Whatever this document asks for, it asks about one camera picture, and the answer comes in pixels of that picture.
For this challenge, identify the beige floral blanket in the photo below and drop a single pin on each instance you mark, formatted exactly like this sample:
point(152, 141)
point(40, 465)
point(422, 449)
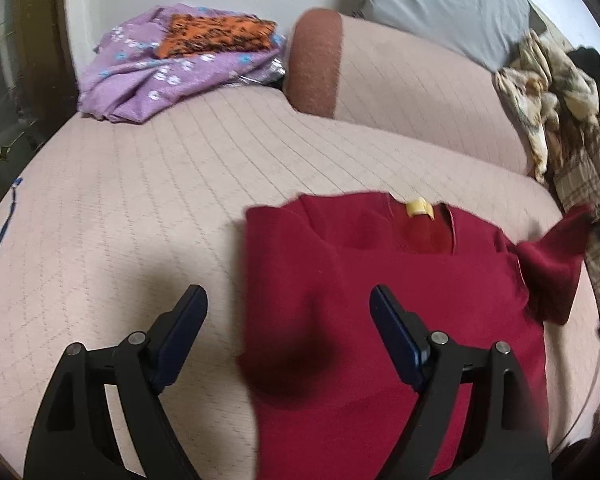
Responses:
point(555, 103)

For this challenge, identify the pink quilted bed cover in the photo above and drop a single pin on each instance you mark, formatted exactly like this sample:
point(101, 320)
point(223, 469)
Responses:
point(110, 224)

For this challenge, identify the brown wooden glass cabinet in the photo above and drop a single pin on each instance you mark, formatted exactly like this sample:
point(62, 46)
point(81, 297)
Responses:
point(38, 89)

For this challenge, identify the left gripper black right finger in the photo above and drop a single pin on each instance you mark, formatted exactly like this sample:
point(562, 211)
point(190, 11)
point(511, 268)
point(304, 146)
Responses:
point(501, 436)

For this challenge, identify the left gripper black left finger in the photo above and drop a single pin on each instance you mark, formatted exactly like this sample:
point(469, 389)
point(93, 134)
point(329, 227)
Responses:
point(101, 415)

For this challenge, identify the orange black patterned cloth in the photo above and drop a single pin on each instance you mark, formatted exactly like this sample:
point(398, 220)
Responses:
point(189, 35)

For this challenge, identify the dark red knit sweater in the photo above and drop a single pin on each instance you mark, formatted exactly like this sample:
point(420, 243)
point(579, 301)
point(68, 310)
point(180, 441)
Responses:
point(383, 345)

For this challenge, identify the purple floral cloth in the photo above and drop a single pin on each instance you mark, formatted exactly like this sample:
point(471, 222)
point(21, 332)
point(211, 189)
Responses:
point(127, 82)

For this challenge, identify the grey pillow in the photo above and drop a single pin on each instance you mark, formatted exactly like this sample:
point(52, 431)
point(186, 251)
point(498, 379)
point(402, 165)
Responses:
point(486, 31)

